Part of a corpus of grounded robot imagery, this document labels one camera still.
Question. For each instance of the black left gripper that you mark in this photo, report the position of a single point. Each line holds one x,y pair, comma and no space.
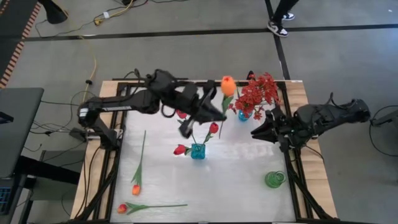
188,129

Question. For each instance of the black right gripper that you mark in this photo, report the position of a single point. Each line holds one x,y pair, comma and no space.
286,140

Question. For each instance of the red tulip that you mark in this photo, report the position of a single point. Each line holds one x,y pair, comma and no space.
181,114
213,127
179,150

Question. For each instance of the blue glass vase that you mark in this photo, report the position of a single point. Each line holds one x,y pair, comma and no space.
198,152
243,116

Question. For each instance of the orange tulip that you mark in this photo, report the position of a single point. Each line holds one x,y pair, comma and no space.
228,85
122,208
136,189

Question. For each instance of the red flower bunch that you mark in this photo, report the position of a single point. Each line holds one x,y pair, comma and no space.
258,93

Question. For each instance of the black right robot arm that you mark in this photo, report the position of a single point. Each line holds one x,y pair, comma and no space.
326,119

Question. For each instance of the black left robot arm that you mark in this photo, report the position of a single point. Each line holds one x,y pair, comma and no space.
118,104

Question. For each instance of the green glass vase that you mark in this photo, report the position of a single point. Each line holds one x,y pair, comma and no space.
275,180

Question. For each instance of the person's shoe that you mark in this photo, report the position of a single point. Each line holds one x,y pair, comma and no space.
277,28
288,16

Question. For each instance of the person's leg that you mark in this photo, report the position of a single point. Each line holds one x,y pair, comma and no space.
284,7

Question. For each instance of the black power box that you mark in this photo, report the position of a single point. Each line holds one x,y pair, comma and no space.
79,133

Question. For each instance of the black lamp cone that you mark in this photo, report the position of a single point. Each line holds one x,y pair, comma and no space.
54,12

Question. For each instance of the grey desk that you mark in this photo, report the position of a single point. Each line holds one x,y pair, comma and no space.
18,124

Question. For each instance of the black mat orange striped edge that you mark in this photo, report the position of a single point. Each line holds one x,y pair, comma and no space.
12,31

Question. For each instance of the blue crate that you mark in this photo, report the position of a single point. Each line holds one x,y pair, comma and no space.
4,200

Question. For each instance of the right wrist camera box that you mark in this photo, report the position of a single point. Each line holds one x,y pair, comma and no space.
281,129

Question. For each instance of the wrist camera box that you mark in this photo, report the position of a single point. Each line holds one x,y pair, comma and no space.
281,129
190,95

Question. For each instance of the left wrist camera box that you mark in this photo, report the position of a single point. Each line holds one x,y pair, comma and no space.
190,95

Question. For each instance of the black diagonal frame strut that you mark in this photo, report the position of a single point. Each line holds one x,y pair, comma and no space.
99,193
312,193

